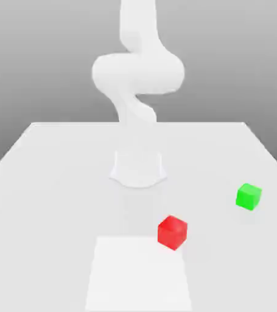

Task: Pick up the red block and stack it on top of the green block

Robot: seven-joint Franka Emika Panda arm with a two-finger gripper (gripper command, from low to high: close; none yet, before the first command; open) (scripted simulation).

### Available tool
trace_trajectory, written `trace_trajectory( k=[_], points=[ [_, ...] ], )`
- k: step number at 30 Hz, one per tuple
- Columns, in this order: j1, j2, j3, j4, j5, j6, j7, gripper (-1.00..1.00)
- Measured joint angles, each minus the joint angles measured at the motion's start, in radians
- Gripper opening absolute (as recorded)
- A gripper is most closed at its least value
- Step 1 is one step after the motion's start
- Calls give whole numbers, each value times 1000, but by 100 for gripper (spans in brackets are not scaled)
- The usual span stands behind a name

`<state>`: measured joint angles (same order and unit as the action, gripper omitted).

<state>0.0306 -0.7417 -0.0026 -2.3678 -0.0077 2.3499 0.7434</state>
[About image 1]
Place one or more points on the small green cube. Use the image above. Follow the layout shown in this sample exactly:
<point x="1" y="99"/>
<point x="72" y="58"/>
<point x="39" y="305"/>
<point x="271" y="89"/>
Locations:
<point x="248" y="197"/>

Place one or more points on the small red cube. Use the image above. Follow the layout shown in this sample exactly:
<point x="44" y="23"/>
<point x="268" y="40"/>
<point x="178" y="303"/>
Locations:
<point x="172" y="232"/>

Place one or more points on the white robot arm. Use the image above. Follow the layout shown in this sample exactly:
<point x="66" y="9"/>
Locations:
<point x="138" y="73"/>

